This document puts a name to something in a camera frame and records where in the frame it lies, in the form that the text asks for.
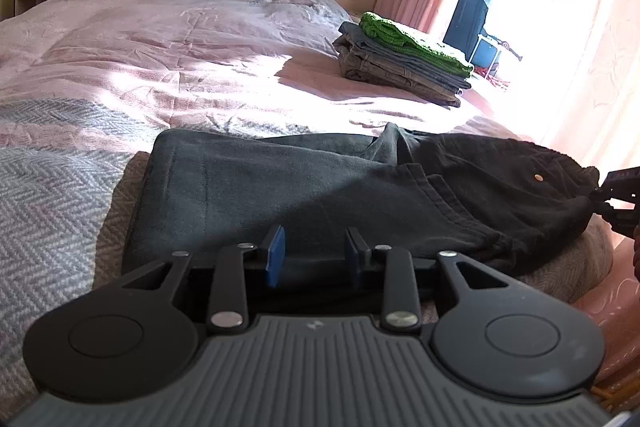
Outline folded grey pants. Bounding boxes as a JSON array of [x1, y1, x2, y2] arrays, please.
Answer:
[[336, 42, 464, 108]]

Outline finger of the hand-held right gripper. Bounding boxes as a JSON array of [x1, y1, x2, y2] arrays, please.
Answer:
[[597, 167, 640, 200], [592, 197, 640, 234]]

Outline dark grey pants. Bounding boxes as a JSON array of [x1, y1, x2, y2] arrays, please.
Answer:
[[121, 123, 601, 280]]

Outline blue suitcase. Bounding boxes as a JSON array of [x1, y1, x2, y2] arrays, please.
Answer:
[[442, 0, 491, 58]]

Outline green knitted sweater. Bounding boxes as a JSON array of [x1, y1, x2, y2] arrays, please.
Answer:
[[359, 11, 475, 78]]

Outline pink patterned cloth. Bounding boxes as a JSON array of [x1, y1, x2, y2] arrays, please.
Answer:
[[520, 0, 640, 403]]

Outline stack of grey folded clothes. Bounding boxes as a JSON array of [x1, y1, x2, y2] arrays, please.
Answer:
[[340, 21, 473, 92]]

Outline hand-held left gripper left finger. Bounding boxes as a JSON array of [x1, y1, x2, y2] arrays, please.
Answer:
[[119, 223, 288, 335]]

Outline bed with pink grey cover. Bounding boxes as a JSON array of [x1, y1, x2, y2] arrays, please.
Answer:
[[0, 0, 616, 408]]

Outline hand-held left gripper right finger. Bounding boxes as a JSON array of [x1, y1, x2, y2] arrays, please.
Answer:
[[344, 226, 523, 335]]

